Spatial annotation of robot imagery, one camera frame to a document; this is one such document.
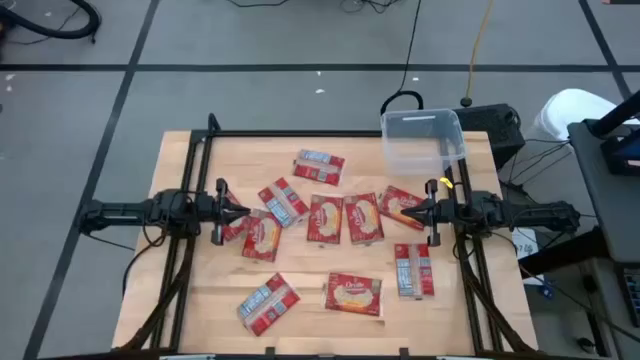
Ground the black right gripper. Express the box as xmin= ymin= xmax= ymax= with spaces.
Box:
xmin=401 ymin=179 xmax=457 ymax=247

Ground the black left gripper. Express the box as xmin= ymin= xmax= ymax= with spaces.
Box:
xmin=197 ymin=178 xmax=251 ymax=246

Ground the red popcorn bag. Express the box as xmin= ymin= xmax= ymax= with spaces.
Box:
xmin=393 ymin=242 xmax=436 ymax=300
xmin=322 ymin=271 xmax=384 ymax=318
xmin=236 ymin=272 xmax=302 ymax=338
xmin=257 ymin=177 xmax=311 ymax=229
xmin=377 ymin=185 xmax=427 ymax=232
xmin=343 ymin=192 xmax=386 ymax=246
xmin=221 ymin=191 xmax=252 ymax=243
xmin=306 ymin=193 xmax=345 ymax=245
xmin=292 ymin=148 xmax=347 ymax=187
xmin=241 ymin=208 xmax=283 ymax=263

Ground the clear plastic bin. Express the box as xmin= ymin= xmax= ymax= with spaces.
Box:
xmin=380 ymin=108 xmax=467 ymax=176

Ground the black perforated computer case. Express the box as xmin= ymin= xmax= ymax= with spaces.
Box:
xmin=452 ymin=103 xmax=526 ymax=169

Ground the white paper sheet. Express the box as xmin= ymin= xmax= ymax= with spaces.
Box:
xmin=510 ymin=239 xmax=546 ymax=287

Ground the grey cart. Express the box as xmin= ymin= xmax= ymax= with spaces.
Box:
xmin=567 ymin=118 xmax=640 ymax=266

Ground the dark blue box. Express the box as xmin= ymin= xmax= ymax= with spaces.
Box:
xmin=599 ymin=133 xmax=640 ymax=177

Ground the black pole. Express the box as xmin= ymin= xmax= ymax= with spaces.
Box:
xmin=589 ymin=89 xmax=640 ymax=139

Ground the black keyboard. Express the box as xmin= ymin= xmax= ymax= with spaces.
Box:
xmin=621 ymin=266 xmax=640 ymax=329

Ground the black aluminium table frame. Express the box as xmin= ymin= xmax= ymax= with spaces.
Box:
xmin=119 ymin=113 xmax=539 ymax=359

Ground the yellow hanging cable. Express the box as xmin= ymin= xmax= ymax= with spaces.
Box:
xmin=460 ymin=0 xmax=496 ymax=108

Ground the black hanging cable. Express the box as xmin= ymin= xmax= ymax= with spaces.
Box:
xmin=379 ymin=0 xmax=425 ymax=117

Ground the black floor hose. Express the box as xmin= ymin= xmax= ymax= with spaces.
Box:
xmin=0 ymin=0 xmax=103 ymax=44

